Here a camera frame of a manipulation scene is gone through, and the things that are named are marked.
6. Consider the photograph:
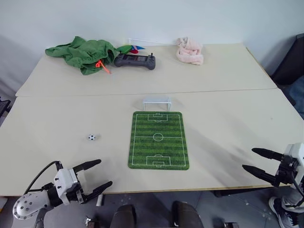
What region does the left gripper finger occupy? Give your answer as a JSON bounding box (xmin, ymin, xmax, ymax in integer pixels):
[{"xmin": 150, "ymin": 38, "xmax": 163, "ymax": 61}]
[
  {"xmin": 84, "ymin": 180, "xmax": 114, "ymax": 201},
  {"xmin": 72, "ymin": 159, "xmax": 102, "ymax": 174}
]

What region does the green soccer field mat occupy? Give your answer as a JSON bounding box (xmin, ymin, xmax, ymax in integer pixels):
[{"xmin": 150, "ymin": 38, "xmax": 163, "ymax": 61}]
[{"xmin": 128, "ymin": 111, "xmax": 190, "ymax": 170}]

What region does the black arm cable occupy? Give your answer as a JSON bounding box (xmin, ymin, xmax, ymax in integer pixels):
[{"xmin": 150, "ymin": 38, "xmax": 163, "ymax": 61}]
[
  {"xmin": 291, "ymin": 174, "xmax": 304, "ymax": 207},
  {"xmin": 23, "ymin": 161, "xmax": 63, "ymax": 194}
]

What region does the black chair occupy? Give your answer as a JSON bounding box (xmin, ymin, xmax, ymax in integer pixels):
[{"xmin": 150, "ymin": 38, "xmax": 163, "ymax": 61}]
[{"xmin": 270, "ymin": 34, "xmax": 304, "ymax": 86}]

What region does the pink crumpled towel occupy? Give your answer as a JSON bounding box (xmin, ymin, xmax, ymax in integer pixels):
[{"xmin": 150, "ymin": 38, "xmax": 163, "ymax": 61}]
[{"xmin": 175, "ymin": 37, "xmax": 204, "ymax": 66}]

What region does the grey trouser leg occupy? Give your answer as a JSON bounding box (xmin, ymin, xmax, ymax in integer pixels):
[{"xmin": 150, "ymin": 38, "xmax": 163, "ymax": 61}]
[{"xmin": 281, "ymin": 187, "xmax": 304, "ymax": 211}]

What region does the grey handheld remote controller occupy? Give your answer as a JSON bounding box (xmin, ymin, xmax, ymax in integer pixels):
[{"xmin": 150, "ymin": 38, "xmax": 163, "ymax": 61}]
[{"xmin": 114, "ymin": 52, "xmax": 157, "ymax": 71}]

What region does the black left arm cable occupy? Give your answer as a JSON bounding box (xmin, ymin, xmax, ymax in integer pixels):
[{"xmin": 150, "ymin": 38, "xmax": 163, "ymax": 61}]
[{"xmin": 23, "ymin": 161, "xmax": 63, "ymax": 194}]

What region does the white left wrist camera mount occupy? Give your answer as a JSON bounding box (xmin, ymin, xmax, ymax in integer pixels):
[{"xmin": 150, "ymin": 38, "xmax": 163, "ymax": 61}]
[{"xmin": 53, "ymin": 168, "xmax": 79, "ymax": 205}]

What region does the black frame object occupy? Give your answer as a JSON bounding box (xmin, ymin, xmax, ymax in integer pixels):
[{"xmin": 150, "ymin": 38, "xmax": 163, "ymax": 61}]
[{"xmin": 0, "ymin": 96, "xmax": 12, "ymax": 119}]

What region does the blue red green toy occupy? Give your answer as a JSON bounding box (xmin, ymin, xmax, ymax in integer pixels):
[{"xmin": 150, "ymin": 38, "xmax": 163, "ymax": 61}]
[{"xmin": 116, "ymin": 44, "xmax": 146, "ymax": 55}]

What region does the small white goal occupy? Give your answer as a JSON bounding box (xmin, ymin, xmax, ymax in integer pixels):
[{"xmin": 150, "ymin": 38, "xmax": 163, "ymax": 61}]
[{"xmin": 142, "ymin": 96, "xmax": 172, "ymax": 111}]

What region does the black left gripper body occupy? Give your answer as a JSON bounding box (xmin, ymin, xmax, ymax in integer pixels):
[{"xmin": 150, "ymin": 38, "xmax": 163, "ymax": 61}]
[{"xmin": 70, "ymin": 169, "xmax": 90, "ymax": 204}]

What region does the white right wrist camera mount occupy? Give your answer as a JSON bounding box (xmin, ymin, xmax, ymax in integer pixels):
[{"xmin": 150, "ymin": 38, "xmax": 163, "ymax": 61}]
[{"xmin": 283, "ymin": 142, "xmax": 304, "ymax": 167}]

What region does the green drawstring cloth bag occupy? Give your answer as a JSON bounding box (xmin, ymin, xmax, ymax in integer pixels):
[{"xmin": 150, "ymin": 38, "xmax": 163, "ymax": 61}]
[{"xmin": 45, "ymin": 36, "xmax": 119, "ymax": 76}]

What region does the black table frame bar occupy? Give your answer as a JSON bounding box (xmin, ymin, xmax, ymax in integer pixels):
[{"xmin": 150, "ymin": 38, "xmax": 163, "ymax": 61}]
[{"xmin": 213, "ymin": 187, "xmax": 276, "ymax": 198}]

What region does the dark rounded shape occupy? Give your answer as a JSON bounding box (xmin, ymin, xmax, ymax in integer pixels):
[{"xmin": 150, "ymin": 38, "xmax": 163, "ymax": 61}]
[
  {"xmin": 111, "ymin": 204, "xmax": 138, "ymax": 228},
  {"xmin": 171, "ymin": 200, "xmax": 204, "ymax": 228}
]

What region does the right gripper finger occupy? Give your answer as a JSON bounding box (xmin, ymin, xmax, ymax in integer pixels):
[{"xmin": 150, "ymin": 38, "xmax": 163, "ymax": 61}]
[
  {"xmin": 242, "ymin": 164, "xmax": 280, "ymax": 187},
  {"xmin": 251, "ymin": 147, "xmax": 285, "ymax": 161}
]

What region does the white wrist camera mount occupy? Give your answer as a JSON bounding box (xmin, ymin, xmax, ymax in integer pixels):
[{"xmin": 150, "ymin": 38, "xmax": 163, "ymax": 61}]
[
  {"xmin": 53, "ymin": 168, "xmax": 79, "ymax": 205},
  {"xmin": 283, "ymin": 142, "xmax": 304, "ymax": 167}
]

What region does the small metal fitting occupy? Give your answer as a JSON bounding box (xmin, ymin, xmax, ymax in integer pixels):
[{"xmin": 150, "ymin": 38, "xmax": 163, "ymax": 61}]
[{"xmin": 83, "ymin": 215, "xmax": 96, "ymax": 227}]

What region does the orange drawstring cord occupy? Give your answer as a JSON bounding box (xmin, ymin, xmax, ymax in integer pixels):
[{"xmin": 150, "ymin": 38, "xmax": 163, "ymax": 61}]
[{"xmin": 95, "ymin": 60, "xmax": 112, "ymax": 75}]

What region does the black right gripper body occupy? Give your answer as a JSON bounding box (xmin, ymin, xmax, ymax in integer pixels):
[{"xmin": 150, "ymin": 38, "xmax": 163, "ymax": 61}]
[{"xmin": 275, "ymin": 153, "xmax": 299, "ymax": 188}]

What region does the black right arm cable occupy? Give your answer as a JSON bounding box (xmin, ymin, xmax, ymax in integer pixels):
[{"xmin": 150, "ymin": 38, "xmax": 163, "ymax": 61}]
[{"xmin": 291, "ymin": 174, "xmax": 304, "ymax": 207}]

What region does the blue cloth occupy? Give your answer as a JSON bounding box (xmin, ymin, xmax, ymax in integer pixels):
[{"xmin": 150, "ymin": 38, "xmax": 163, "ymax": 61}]
[{"xmin": 284, "ymin": 75, "xmax": 304, "ymax": 121}]

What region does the black white sneaker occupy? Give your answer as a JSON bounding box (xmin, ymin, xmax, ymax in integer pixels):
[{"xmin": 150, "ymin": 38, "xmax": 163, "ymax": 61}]
[{"xmin": 268, "ymin": 196, "xmax": 300, "ymax": 228}]

